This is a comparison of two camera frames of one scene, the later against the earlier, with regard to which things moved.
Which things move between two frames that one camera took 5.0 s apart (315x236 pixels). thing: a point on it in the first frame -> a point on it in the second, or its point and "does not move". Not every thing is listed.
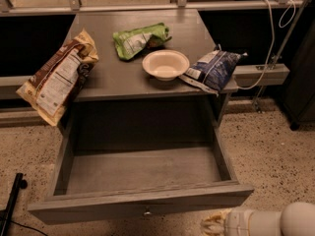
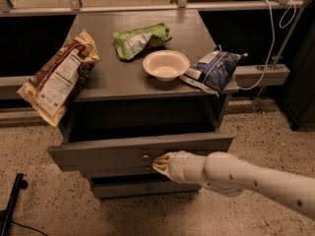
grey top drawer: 90,185 -> 134,141
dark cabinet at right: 299,99 does not move
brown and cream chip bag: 57,76 does not move
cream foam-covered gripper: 236,222 -> 180,167
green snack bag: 131,42 does not move
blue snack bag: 214,71 does not move
